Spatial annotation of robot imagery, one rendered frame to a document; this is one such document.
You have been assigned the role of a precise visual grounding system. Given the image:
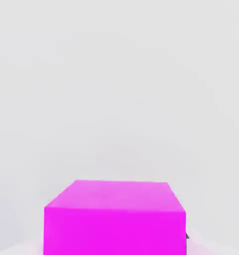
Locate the small magenta cube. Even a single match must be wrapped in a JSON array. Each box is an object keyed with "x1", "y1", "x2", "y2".
[{"x1": 43, "y1": 179, "x2": 187, "y2": 255}]

